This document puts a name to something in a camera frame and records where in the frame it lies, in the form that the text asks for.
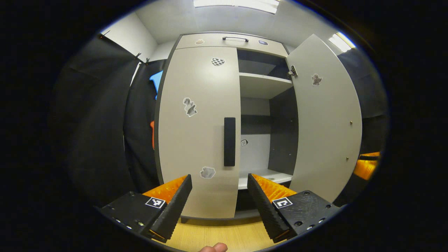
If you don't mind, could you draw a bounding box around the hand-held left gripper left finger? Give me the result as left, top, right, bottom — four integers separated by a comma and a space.
100, 174, 193, 244

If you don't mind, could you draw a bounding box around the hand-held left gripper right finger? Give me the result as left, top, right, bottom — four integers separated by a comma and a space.
247, 173, 341, 244

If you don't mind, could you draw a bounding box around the beige cabinet door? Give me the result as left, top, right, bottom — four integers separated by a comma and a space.
156, 46, 242, 219
285, 34, 363, 203

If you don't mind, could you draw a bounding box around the beige double-door shoe cabinet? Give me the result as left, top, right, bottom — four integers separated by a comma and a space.
154, 32, 363, 224

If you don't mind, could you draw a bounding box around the black door handle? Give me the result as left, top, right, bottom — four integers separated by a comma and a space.
224, 117, 236, 167

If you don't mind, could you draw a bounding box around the white cabinet bottom board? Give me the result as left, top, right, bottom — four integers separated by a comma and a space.
238, 169, 293, 190

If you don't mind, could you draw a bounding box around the white cabinet shelf board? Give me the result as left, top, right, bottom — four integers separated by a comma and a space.
239, 72, 293, 99

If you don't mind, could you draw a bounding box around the beige cabinet drawer front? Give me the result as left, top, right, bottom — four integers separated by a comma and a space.
175, 33, 289, 58

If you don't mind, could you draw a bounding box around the black backdrop cloth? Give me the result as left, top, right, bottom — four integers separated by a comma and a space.
66, 33, 167, 210
336, 49, 388, 207

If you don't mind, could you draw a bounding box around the small ceiling light panel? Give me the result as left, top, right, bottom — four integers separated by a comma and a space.
328, 32, 356, 53

